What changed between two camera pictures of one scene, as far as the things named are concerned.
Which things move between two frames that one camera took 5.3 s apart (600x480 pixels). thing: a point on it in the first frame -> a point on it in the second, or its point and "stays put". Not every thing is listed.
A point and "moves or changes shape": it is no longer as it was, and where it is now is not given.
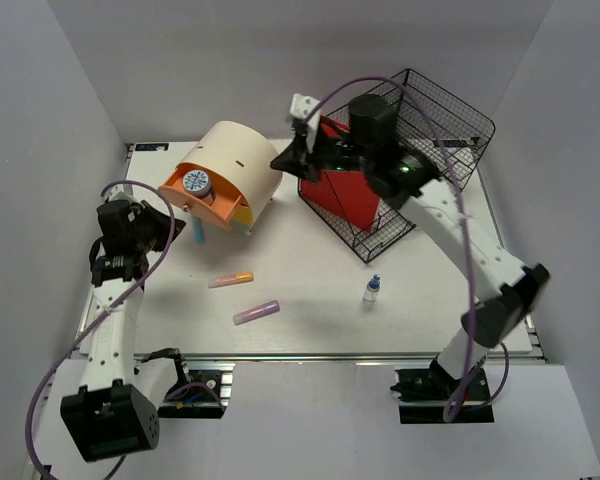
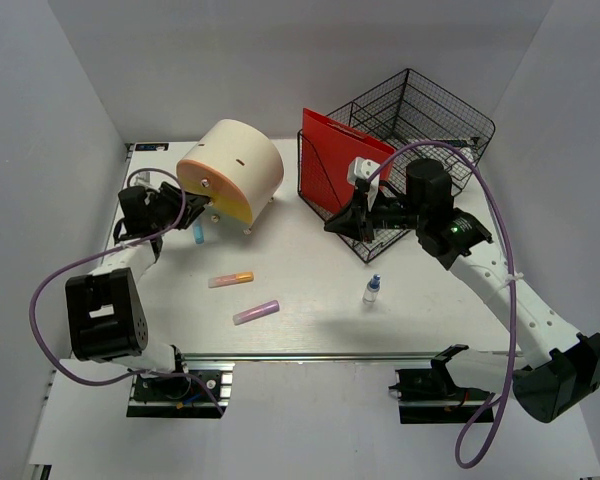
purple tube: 258,312 stays put
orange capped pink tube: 231,279 stays put
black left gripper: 144,211 -> 194,204
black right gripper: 296,159 -> 357,221
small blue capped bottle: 372,289 stays put
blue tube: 198,229 stays put
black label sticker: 151,147 stays put
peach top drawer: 226,197 moves or changes shape
